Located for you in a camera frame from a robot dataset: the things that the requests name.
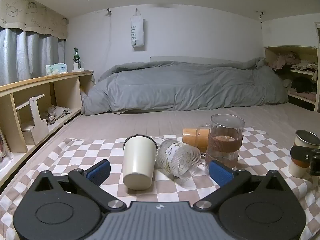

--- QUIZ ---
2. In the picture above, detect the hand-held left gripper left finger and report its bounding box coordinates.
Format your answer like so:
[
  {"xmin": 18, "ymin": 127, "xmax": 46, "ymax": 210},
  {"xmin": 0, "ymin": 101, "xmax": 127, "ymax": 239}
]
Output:
[{"xmin": 32, "ymin": 159, "xmax": 126, "ymax": 213}]

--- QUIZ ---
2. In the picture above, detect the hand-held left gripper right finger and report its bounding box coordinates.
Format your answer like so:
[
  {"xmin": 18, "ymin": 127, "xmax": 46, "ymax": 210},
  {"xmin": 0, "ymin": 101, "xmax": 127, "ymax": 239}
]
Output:
[{"xmin": 194, "ymin": 160, "xmax": 288, "ymax": 210}]

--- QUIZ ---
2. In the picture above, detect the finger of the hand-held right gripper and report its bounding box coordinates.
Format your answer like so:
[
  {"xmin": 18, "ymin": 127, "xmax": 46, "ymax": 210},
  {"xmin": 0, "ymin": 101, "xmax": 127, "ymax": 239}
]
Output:
[
  {"xmin": 290, "ymin": 146, "xmax": 320, "ymax": 161},
  {"xmin": 310, "ymin": 156, "xmax": 320, "ymax": 176}
]

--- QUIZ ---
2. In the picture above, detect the cream cup with brown band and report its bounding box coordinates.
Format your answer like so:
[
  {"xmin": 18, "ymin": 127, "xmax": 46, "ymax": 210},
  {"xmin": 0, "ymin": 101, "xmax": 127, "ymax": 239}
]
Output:
[{"xmin": 288, "ymin": 129, "xmax": 320, "ymax": 178}]

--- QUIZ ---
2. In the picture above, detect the plain cream cup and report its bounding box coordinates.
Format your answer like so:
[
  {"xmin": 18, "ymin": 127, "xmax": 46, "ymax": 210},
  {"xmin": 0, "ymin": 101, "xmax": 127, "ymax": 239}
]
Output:
[{"xmin": 122, "ymin": 135, "xmax": 158, "ymax": 190}]

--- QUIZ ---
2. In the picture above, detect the ribbed clear printed glass cup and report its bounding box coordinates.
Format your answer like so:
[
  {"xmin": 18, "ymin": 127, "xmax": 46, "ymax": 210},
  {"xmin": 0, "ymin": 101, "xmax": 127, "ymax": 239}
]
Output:
[{"xmin": 155, "ymin": 139, "xmax": 202, "ymax": 182}]

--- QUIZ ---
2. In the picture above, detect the brown white checkered cloth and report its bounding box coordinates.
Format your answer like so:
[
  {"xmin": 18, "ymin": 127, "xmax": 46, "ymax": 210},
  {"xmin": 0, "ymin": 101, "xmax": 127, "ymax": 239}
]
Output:
[{"xmin": 0, "ymin": 127, "xmax": 320, "ymax": 240}]

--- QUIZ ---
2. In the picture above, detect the tall glass with brown sleeve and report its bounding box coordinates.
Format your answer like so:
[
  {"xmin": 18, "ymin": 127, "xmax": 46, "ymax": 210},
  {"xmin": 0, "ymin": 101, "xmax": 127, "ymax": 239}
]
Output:
[{"xmin": 204, "ymin": 114, "xmax": 246, "ymax": 171}]

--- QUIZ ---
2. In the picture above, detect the amber glass mug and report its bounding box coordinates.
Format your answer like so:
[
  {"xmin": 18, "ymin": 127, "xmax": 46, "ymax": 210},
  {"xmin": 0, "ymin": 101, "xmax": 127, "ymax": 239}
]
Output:
[{"xmin": 182, "ymin": 127, "xmax": 211, "ymax": 153}]

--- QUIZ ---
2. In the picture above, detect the pile of dark clothes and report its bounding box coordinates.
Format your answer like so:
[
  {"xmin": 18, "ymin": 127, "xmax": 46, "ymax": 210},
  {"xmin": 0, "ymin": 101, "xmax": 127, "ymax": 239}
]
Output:
[{"xmin": 282, "ymin": 76, "xmax": 317, "ymax": 96}]

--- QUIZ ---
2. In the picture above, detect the crumpled grey cloth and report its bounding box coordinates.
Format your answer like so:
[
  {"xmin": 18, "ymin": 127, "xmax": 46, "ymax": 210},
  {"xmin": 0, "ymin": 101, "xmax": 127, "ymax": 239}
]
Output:
[{"xmin": 41, "ymin": 105, "xmax": 73, "ymax": 125}]

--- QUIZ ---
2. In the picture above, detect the wooden tool caddy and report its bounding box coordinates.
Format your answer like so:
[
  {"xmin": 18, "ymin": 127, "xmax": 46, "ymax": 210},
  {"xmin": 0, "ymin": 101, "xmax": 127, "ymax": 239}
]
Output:
[{"xmin": 15, "ymin": 94, "xmax": 50, "ymax": 146}]

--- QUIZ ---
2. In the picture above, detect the long wooden shelf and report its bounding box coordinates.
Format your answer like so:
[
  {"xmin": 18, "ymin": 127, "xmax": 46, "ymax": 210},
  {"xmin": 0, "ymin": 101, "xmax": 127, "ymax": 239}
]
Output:
[{"xmin": 0, "ymin": 70, "xmax": 94, "ymax": 153}]

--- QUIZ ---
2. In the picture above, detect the pile of light clothes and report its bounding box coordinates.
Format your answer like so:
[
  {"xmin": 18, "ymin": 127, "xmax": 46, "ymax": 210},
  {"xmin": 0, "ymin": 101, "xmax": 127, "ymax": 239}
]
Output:
[{"xmin": 272, "ymin": 51, "xmax": 320, "ymax": 81}]

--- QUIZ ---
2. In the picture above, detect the grey duvet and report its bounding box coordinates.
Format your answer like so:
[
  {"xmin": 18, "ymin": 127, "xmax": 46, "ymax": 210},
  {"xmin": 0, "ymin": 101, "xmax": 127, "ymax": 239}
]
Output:
[{"xmin": 81, "ymin": 57, "xmax": 289, "ymax": 116}]

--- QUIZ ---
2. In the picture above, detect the clear plastic bag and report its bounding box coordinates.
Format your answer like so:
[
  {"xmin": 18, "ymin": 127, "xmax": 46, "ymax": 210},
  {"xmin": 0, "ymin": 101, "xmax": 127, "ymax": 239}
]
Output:
[{"xmin": 0, "ymin": 129, "xmax": 13, "ymax": 171}]

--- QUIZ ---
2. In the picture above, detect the tissue pack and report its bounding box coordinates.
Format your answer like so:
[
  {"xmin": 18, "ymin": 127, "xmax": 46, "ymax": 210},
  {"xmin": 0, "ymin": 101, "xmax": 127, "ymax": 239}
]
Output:
[{"xmin": 45, "ymin": 63, "xmax": 68, "ymax": 76}]

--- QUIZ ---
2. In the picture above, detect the green glass bottle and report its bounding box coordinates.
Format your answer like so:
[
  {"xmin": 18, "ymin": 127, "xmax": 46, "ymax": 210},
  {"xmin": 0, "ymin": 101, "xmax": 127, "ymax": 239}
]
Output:
[{"xmin": 73, "ymin": 47, "xmax": 82, "ymax": 70}]

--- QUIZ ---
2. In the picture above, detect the wooden wardrobe shelf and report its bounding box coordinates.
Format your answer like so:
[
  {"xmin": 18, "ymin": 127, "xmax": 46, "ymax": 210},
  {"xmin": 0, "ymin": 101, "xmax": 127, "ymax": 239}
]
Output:
[{"xmin": 261, "ymin": 21, "xmax": 320, "ymax": 113}]

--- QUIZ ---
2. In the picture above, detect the grey curtain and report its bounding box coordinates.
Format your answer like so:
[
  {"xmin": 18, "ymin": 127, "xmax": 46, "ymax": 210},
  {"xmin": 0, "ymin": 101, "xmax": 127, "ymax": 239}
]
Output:
[{"xmin": 0, "ymin": 27, "xmax": 66, "ymax": 87}]

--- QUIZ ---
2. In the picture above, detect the white hanging fabric bag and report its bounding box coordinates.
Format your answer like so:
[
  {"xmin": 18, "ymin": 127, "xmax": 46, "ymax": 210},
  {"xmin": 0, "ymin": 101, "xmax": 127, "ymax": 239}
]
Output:
[{"xmin": 130, "ymin": 8, "xmax": 146, "ymax": 52}]

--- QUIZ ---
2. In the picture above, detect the beige valance with drawings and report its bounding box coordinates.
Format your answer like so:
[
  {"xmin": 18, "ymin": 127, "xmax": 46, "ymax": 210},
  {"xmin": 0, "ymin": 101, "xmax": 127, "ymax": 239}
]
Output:
[{"xmin": 0, "ymin": 0, "xmax": 69, "ymax": 40}]

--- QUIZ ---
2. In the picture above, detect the thin white wall cable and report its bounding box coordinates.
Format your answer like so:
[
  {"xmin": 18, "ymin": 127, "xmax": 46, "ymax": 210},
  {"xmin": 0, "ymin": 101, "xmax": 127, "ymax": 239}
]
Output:
[{"xmin": 106, "ymin": 8, "xmax": 113, "ymax": 56}]

